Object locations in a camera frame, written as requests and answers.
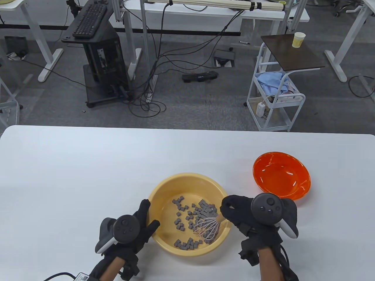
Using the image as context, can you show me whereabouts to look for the black power strip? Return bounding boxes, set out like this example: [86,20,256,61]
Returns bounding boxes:
[182,71,219,83]

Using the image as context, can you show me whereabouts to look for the person's left hand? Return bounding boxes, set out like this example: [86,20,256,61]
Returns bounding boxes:
[101,199,161,259]

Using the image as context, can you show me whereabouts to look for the person's left forearm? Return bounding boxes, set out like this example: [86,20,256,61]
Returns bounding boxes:
[88,252,139,281]

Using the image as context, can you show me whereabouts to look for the person's right hand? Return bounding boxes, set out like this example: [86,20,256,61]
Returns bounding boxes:
[220,195,298,265]

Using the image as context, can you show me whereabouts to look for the black glove cable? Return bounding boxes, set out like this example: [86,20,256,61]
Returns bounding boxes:
[44,272,77,281]

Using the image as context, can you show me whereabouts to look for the office chair base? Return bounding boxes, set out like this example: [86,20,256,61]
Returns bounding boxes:
[334,0,364,17]

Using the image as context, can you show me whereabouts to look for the black floor socket box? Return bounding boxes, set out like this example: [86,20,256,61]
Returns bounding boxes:
[213,49,236,68]

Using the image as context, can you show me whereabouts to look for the person's right forearm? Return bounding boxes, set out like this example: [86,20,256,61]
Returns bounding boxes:
[256,246,296,281]

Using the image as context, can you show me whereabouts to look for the black keyboard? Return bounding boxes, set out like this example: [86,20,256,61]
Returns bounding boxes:
[72,3,108,39]

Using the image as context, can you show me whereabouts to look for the yellow plastic basin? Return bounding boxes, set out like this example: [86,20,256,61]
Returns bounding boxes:
[147,173,232,257]

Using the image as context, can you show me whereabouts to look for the yellow paper cup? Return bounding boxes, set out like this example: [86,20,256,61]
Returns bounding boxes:
[292,32,306,48]

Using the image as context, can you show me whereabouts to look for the white rolling cart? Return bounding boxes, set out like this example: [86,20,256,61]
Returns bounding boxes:
[244,42,306,132]

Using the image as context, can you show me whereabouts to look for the whisk with wooden handle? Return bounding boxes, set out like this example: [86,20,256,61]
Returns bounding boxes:
[192,215,226,238]

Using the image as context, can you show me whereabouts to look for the dark brown side table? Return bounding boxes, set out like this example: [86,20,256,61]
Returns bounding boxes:
[261,33,325,71]

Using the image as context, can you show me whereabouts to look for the white metal rack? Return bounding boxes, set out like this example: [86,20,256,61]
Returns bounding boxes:
[0,78,21,129]

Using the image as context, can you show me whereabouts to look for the black box under desk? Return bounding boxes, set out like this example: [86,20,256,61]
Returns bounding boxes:
[4,36,28,57]

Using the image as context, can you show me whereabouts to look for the long white desk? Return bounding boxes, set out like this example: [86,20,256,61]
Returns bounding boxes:
[122,6,310,81]

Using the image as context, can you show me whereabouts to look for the black computer stand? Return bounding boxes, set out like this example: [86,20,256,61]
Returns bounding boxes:
[61,0,131,108]

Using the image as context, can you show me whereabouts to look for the black hand controller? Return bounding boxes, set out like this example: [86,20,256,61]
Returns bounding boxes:
[251,193,299,238]
[95,215,140,254]

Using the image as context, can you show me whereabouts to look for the orange plastic bowl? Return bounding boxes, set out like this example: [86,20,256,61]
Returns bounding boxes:
[253,152,311,201]

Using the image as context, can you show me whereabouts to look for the tangle of black cables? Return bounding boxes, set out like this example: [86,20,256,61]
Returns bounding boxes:
[128,0,249,118]

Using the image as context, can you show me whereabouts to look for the blue cloth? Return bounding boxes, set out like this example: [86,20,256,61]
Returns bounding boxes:
[256,72,289,95]

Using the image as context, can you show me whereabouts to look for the white desk with angled leg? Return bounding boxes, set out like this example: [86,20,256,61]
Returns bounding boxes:
[324,0,375,83]

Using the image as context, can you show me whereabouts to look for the pile of grey toy blocks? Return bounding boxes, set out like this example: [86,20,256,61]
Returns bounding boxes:
[172,196,219,251]

